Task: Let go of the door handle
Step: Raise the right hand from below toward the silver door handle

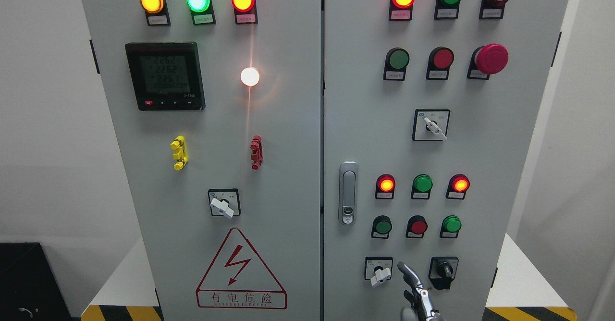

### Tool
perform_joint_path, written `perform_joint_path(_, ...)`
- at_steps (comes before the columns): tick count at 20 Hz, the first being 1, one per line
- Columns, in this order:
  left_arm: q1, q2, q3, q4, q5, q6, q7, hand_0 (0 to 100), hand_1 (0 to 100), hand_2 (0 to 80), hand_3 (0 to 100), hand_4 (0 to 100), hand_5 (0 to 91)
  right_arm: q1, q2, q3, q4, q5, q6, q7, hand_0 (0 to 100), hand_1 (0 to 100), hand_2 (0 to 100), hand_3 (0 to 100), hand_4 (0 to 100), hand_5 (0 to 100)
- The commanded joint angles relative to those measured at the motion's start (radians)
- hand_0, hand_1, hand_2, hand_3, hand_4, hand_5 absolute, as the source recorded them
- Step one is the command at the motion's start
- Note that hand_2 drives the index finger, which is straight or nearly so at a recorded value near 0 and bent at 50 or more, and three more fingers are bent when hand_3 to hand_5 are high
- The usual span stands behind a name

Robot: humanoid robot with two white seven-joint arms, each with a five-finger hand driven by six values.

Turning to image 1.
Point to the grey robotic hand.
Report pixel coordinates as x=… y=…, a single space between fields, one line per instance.
x=420 y=305

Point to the silver cabinet door handle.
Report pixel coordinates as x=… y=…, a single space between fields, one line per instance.
x=347 y=192

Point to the right grey cabinet door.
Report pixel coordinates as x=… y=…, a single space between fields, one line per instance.
x=370 y=121

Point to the grey cabinet door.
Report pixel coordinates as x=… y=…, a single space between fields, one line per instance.
x=370 y=121
x=280 y=202

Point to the left grey cabinet door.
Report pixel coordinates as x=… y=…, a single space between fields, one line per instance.
x=280 y=202

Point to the red push button lower middle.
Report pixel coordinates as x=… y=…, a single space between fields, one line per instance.
x=416 y=227

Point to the green indicator lower right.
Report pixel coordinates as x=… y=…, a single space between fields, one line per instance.
x=450 y=227

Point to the green push button lower left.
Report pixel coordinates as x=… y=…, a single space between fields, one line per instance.
x=381 y=227

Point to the green indicator lower middle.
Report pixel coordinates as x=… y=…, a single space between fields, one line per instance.
x=421 y=187

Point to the red lit indicator lower left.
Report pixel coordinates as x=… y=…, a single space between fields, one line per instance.
x=385 y=186

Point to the red lit indicator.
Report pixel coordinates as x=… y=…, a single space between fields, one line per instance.
x=457 y=187
x=385 y=186
x=400 y=10

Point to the red lit indicator lower right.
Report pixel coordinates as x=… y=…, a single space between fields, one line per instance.
x=457 y=187

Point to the red electric hazard warning sign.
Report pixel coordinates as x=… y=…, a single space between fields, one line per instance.
x=238 y=277

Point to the red terminal connector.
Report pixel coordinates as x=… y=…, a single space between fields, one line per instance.
x=257 y=152

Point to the green push button second row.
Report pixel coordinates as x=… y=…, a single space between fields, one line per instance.
x=396 y=62

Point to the red push button second row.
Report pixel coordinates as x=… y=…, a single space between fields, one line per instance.
x=439 y=62

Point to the red mushroom emergency stop button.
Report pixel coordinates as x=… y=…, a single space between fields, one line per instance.
x=487 y=60

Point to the white glowing indicator light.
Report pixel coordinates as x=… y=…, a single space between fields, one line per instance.
x=250 y=76

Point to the yellow terminal connector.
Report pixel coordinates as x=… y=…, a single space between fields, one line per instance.
x=178 y=146

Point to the red lit indicator top right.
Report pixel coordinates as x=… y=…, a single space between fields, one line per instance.
x=400 y=10

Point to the green button top right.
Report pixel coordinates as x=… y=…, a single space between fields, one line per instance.
x=446 y=9

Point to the dark red buzzer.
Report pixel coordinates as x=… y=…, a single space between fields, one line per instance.
x=492 y=9

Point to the black digital power meter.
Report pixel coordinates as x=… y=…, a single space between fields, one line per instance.
x=166 y=76

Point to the red indicator light top left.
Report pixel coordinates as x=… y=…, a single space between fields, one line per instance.
x=245 y=11

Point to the green indicator light top left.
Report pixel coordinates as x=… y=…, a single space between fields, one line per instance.
x=202 y=11

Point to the black box lower left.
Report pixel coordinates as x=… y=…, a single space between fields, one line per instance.
x=28 y=289

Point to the yellow indicator light top left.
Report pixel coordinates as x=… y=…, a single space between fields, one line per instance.
x=156 y=12

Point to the black rotary knob switch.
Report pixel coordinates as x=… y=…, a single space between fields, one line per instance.
x=442 y=271

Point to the lower white selector switch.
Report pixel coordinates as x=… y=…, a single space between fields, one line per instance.
x=378 y=269

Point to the upper right white selector switch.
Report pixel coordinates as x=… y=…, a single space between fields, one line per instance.
x=431 y=124

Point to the left door white selector switch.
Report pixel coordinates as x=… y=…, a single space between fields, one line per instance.
x=224 y=202

